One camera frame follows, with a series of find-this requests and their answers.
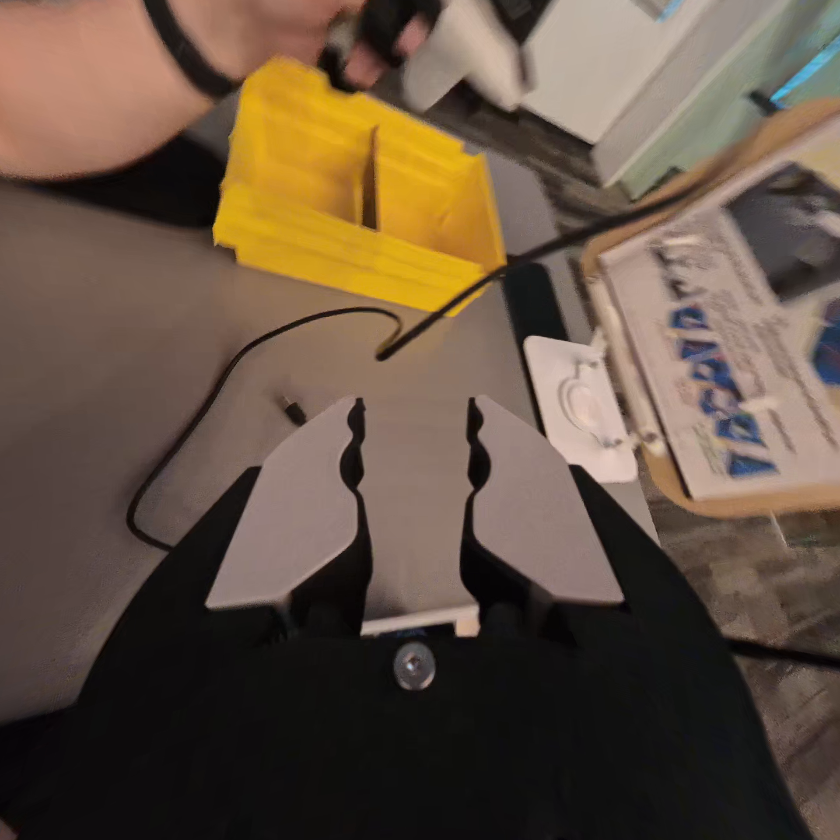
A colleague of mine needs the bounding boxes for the yellow plastic bin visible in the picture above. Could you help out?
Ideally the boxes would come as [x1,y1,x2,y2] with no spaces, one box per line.
[213,56,508,317]

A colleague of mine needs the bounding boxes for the black usb cable metal plugs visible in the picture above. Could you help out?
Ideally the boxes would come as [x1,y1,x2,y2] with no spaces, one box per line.
[126,307,403,552]

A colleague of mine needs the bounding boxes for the white document stand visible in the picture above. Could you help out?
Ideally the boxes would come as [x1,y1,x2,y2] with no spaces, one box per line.
[524,322,670,485]

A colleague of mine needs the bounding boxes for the wooden document board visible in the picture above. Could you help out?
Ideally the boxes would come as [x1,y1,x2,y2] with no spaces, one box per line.
[581,98,840,521]

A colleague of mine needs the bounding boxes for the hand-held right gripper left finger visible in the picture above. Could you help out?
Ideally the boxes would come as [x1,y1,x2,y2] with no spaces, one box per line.
[204,395,373,635]

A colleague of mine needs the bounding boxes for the black monitor stand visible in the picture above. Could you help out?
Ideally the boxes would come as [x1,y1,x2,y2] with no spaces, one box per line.
[728,640,840,672]

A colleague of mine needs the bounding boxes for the thick black hub cable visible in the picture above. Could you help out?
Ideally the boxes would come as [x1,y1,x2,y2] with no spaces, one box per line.
[375,187,729,362]

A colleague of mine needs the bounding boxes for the person's left hand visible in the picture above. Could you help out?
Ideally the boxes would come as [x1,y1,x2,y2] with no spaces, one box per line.
[197,0,437,94]

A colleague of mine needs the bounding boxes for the person's left forearm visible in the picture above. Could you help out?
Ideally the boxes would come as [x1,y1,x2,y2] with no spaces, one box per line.
[0,0,217,181]

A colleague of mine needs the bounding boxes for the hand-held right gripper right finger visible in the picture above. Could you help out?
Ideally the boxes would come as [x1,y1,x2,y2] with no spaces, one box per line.
[458,395,626,634]

